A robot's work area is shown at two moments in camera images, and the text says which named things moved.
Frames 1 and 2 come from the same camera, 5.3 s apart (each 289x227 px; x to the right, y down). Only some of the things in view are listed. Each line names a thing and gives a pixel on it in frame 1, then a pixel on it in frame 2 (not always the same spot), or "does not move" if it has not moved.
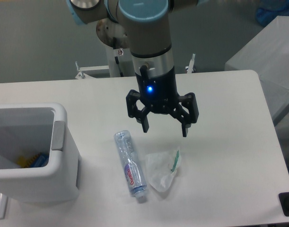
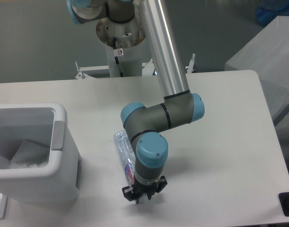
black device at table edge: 287,201 does not move
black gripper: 159,95 -> 139,189
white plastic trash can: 34,158 does not move
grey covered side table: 271,54 does not move
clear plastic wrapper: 161,167 -> 30,154
